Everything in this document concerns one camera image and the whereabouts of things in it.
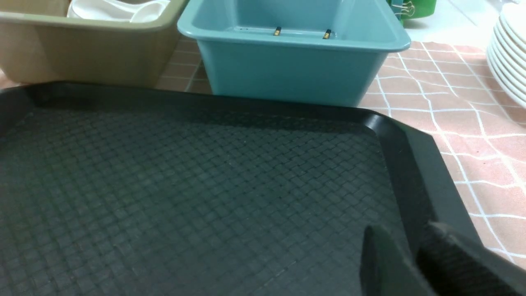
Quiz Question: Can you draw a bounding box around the stack of white plates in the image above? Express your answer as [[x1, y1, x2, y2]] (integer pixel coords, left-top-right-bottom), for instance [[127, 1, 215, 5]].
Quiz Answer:
[[486, 0, 526, 107]]

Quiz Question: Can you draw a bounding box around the pink checkered tablecloth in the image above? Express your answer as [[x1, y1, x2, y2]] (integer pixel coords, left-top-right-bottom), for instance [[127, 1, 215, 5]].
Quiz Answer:
[[0, 35, 526, 270]]

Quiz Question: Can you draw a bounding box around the gold binder clip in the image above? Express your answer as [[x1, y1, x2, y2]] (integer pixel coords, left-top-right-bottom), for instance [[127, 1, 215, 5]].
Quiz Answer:
[[387, 0, 415, 20]]

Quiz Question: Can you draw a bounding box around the olive green plastic bin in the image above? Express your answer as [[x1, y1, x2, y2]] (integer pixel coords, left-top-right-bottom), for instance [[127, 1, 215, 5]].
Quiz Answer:
[[0, 0, 187, 87]]

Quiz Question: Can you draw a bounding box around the white ceramic spoon, right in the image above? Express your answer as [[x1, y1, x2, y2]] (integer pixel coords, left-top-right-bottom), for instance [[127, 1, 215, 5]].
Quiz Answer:
[[67, 0, 170, 23]]

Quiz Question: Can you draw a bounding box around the green backdrop cloth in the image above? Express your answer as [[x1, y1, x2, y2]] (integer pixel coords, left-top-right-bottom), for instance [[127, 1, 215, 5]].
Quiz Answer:
[[399, 0, 436, 25]]

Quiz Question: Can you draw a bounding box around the teal blue plastic bin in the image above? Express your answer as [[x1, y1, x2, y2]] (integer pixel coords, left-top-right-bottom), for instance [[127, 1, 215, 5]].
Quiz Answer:
[[177, 0, 411, 107]]

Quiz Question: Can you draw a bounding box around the black plastic serving tray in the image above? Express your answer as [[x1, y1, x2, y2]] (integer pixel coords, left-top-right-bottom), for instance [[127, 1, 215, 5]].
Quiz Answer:
[[0, 82, 481, 296]]

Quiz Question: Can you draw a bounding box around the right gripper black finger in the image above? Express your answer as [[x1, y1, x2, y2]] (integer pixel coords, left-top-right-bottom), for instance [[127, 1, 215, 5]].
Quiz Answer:
[[360, 222, 526, 296]]

